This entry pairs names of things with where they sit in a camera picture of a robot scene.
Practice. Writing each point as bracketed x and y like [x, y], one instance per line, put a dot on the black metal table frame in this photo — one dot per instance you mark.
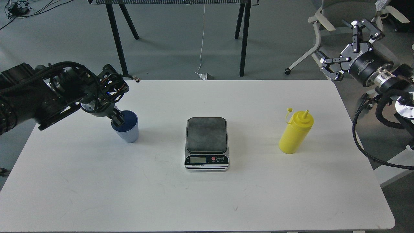
[186, 22]

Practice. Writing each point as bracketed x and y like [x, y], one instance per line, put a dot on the blue ribbed plastic cup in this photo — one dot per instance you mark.
[129, 130]

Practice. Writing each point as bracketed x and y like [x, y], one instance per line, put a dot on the digital kitchen scale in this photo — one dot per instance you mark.
[206, 145]

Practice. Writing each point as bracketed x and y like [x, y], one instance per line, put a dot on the yellow squeeze bottle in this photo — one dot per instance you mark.
[297, 128]

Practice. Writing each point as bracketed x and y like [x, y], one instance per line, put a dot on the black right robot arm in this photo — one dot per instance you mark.
[394, 98]

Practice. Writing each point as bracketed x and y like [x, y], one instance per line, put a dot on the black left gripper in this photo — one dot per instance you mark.
[109, 88]

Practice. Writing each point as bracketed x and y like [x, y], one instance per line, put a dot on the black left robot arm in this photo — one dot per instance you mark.
[48, 94]

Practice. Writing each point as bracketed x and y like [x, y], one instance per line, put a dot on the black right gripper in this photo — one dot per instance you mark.
[365, 63]

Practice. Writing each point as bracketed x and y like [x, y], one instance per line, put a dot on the grey office chair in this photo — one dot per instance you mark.
[330, 14]

